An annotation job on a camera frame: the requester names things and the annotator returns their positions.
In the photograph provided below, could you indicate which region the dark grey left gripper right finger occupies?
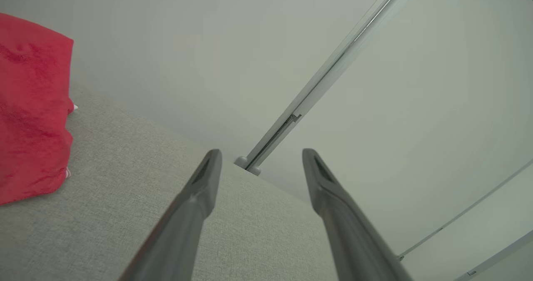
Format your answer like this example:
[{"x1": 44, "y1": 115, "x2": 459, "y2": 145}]
[{"x1": 302, "y1": 148, "x2": 413, "y2": 281}]

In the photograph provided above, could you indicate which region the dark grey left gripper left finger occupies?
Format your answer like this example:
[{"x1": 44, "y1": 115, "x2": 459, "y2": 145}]
[{"x1": 119, "y1": 149, "x2": 223, "y2": 281}]

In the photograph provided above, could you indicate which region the red shirt with white sleeves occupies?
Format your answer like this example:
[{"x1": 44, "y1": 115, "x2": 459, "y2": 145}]
[{"x1": 0, "y1": 12, "x2": 79, "y2": 206}]

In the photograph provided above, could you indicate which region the thin grey partition post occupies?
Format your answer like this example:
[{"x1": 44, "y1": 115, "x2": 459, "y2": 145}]
[{"x1": 396, "y1": 159, "x2": 533, "y2": 261}]

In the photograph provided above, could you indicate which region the grey panel base rail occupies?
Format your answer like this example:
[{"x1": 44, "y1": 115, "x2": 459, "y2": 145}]
[{"x1": 456, "y1": 230, "x2": 533, "y2": 281}]

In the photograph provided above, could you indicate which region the grey partition post with feet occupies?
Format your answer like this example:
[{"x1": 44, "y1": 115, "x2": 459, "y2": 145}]
[{"x1": 234, "y1": 0, "x2": 422, "y2": 177}]

